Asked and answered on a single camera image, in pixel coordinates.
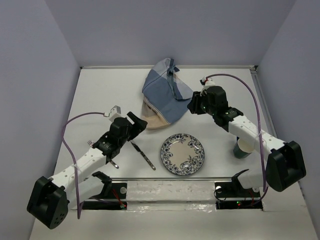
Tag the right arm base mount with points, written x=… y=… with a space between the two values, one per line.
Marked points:
x=230 y=195

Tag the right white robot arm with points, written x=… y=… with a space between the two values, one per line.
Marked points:
x=236 y=123

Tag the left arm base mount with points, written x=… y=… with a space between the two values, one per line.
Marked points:
x=112 y=196

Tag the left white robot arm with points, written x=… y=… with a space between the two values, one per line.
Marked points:
x=51 y=198

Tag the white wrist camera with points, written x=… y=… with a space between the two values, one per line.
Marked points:
x=114 y=113
x=206 y=83

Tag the dark green mug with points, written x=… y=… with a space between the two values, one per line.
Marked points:
x=241 y=149

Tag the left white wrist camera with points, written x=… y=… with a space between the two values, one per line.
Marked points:
x=114 y=113

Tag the steel fork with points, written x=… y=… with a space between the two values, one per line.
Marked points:
x=90 y=143

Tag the steel table knife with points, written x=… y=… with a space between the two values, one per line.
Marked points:
x=136 y=147

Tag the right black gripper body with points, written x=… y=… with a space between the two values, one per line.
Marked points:
x=205 y=107

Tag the blue beige checked cloth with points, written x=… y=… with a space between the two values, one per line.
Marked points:
x=165 y=95

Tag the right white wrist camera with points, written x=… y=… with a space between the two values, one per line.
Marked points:
x=206 y=83

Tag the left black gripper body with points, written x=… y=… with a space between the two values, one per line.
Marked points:
x=130 y=133

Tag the blue floral ceramic plate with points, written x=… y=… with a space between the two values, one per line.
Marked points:
x=182 y=154

